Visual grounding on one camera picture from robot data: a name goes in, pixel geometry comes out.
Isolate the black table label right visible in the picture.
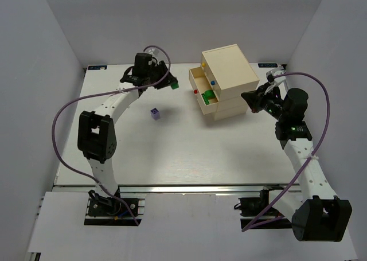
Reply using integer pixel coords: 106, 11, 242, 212
257, 63, 278, 68

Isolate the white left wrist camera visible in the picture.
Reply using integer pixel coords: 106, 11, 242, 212
146, 47, 160, 61

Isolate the dark green sloped lego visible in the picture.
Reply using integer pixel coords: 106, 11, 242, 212
171, 83, 179, 89

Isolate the black table label left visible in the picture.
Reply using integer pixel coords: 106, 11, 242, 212
87, 65, 107, 71

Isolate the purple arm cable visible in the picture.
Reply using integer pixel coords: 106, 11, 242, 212
51, 45, 173, 226
242, 72, 330, 232

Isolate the purple square lego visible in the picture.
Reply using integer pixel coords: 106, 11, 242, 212
150, 108, 161, 120

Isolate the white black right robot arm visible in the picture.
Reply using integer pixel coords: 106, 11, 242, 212
241, 84, 352, 242

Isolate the cream drawer red knob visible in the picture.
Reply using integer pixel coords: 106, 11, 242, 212
189, 67, 218, 115

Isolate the dark green lego front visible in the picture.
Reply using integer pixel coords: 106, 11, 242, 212
204, 90, 216, 99

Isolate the cream plastic drawer cabinet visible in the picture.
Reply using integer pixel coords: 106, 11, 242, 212
201, 44, 259, 120

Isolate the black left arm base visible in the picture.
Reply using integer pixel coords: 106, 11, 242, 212
84, 190, 145, 227

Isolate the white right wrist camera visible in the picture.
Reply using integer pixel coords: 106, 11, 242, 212
265, 66, 286, 94

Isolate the cream drawer yellow knob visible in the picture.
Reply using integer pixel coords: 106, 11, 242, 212
201, 54, 209, 74

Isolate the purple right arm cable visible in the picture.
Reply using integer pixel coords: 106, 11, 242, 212
242, 72, 330, 232

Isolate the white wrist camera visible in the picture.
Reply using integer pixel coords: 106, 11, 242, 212
265, 66, 286, 94
146, 47, 160, 61

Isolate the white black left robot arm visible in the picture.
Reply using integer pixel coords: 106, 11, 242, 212
77, 53, 178, 197

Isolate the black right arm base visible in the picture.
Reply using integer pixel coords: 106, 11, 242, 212
233, 185, 291, 229

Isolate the black table label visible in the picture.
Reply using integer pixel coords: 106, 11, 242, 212
87, 65, 107, 71
257, 63, 278, 68

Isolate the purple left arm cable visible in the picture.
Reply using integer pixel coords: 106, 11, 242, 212
51, 45, 173, 226

